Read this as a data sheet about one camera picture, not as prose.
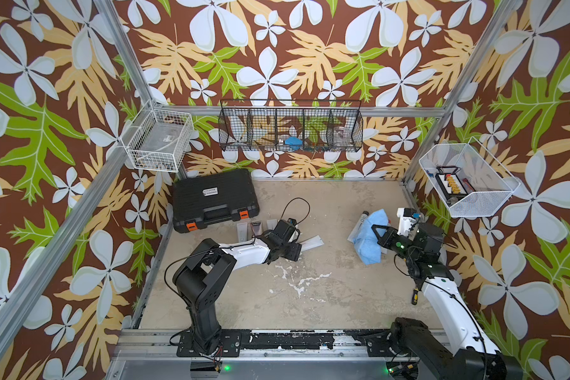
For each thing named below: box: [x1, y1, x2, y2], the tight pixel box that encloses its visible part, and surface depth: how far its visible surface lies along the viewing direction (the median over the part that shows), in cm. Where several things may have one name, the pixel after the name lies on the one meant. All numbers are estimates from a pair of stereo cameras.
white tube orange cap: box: [300, 234, 325, 252], surface depth 99 cm
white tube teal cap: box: [236, 221, 248, 244], surface depth 103 cm
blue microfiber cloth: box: [353, 209, 389, 266], surface depth 81 cm
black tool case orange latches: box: [172, 168, 261, 233], surface depth 104 cm
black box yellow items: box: [434, 165, 469, 200], surface depth 86 cm
